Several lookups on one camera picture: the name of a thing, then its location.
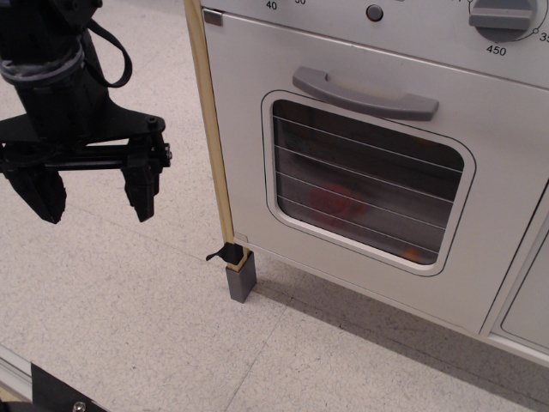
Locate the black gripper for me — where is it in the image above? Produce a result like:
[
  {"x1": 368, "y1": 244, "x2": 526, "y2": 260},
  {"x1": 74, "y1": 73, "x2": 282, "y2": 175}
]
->
[{"x1": 1, "y1": 99, "x2": 172, "y2": 224}]

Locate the white oven door with window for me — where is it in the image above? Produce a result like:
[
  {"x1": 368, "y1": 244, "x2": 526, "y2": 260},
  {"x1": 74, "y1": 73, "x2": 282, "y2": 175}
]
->
[{"x1": 202, "y1": 9, "x2": 549, "y2": 336}]

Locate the grey oven door handle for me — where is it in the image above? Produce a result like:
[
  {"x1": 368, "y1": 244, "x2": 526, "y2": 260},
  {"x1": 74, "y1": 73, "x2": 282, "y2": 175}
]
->
[{"x1": 293, "y1": 67, "x2": 439, "y2": 122}]

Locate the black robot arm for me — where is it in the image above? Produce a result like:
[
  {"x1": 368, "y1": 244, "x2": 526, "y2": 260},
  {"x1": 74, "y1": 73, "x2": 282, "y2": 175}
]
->
[{"x1": 1, "y1": 1, "x2": 172, "y2": 223}]

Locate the white toy oven cabinet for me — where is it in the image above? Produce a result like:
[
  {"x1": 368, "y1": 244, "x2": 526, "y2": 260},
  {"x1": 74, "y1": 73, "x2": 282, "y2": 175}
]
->
[{"x1": 199, "y1": 0, "x2": 549, "y2": 370}]

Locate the black tape strip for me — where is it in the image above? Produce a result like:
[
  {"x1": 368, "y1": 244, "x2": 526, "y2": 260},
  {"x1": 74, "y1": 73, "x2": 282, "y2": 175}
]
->
[{"x1": 206, "y1": 242, "x2": 244, "y2": 265}]

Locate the grey plastic foot cap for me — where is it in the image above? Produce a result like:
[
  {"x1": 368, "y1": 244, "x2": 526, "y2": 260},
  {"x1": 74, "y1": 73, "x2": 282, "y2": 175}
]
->
[{"x1": 226, "y1": 252, "x2": 257, "y2": 304}]

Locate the metal upper door hinge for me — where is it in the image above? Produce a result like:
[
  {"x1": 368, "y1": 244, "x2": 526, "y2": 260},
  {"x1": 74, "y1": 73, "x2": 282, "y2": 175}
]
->
[{"x1": 202, "y1": 9, "x2": 224, "y2": 27}]

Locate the red toy cup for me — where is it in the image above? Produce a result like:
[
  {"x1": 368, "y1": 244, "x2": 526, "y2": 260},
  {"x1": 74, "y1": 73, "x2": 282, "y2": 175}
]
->
[{"x1": 309, "y1": 184, "x2": 368, "y2": 226}]

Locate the orange toy egg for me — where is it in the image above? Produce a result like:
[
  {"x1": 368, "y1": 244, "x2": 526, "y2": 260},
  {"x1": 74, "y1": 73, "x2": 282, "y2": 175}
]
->
[{"x1": 402, "y1": 247, "x2": 421, "y2": 264}]

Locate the grey temperature knob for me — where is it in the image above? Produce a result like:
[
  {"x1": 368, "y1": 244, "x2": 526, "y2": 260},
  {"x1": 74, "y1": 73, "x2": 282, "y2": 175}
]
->
[{"x1": 468, "y1": 0, "x2": 538, "y2": 31}]

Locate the white lower drawer front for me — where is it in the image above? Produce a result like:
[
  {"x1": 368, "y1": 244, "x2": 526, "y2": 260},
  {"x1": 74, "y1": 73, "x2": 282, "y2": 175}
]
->
[{"x1": 480, "y1": 191, "x2": 548, "y2": 367}]

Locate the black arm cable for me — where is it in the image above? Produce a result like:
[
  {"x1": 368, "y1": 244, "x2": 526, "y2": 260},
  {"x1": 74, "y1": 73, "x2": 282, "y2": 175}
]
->
[{"x1": 83, "y1": 19, "x2": 133, "y2": 89}]

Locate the light wooden corner post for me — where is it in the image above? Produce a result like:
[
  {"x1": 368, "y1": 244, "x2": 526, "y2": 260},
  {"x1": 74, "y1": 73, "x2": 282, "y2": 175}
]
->
[{"x1": 184, "y1": 0, "x2": 250, "y2": 272}]

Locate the aluminium frame rail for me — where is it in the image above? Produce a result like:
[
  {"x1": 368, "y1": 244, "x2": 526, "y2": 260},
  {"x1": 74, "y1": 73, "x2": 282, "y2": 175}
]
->
[{"x1": 1, "y1": 345, "x2": 33, "y2": 402}]

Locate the black base plate with screw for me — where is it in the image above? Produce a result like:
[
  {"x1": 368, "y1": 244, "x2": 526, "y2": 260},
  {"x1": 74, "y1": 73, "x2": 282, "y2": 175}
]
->
[{"x1": 31, "y1": 363, "x2": 107, "y2": 412}]

